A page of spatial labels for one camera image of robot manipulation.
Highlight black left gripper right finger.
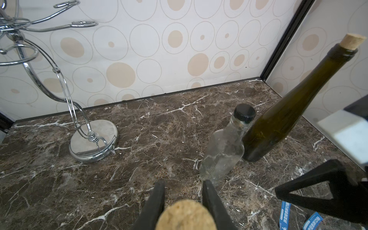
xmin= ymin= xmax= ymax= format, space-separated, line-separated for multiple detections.
xmin=202 ymin=180 xmax=237 ymax=230

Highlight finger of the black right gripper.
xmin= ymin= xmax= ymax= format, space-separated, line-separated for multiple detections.
xmin=275 ymin=159 xmax=368 ymax=224

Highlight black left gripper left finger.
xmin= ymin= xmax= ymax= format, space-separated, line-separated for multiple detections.
xmin=132 ymin=181 xmax=165 ymax=230

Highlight tall clear corked bottle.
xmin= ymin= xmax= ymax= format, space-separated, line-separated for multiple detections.
xmin=155 ymin=199 xmax=217 ymax=230

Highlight blue peeled label strip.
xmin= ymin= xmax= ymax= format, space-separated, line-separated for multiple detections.
xmin=279 ymin=201 xmax=290 ymax=230

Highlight clear bottle black cap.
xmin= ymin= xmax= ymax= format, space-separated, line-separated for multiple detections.
xmin=199 ymin=103 xmax=256 ymax=185

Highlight dark green wine bottle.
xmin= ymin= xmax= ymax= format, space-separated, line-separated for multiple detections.
xmin=242 ymin=33 xmax=366 ymax=162

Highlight chrome glass holder stand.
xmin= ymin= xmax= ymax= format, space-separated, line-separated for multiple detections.
xmin=0 ymin=0 xmax=118 ymax=163

